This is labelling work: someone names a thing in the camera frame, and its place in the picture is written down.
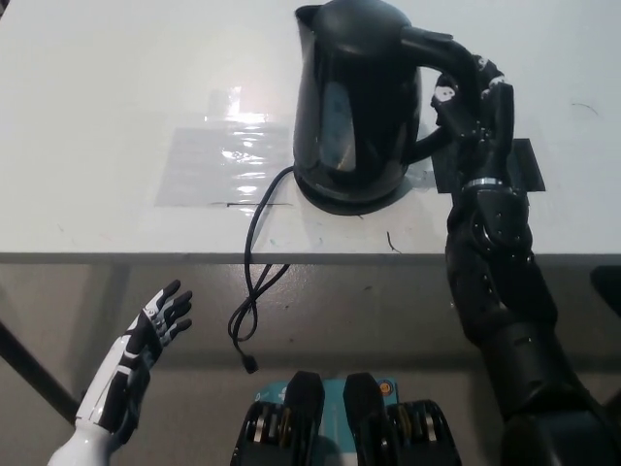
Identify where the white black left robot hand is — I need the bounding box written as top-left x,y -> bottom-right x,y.
74,279 -> 194,437

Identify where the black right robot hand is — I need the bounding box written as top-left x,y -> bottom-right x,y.
430,52 -> 515,183

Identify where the black electric kettle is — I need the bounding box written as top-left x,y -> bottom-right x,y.
290,0 -> 481,204

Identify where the black round kettle base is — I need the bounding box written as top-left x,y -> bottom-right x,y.
294,170 -> 412,218

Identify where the black teal robot torso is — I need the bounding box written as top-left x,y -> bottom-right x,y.
227,371 -> 465,466

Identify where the black tape square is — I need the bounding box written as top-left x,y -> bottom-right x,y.
433,138 -> 548,195

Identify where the black table leg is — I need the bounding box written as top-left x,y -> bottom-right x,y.
0,317 -> 82,415

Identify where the clear plastic covered paper sheet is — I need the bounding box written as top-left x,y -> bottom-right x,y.
155,84 -> 297,208

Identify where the black power cable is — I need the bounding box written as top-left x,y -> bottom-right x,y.
226,164 -> 296,376

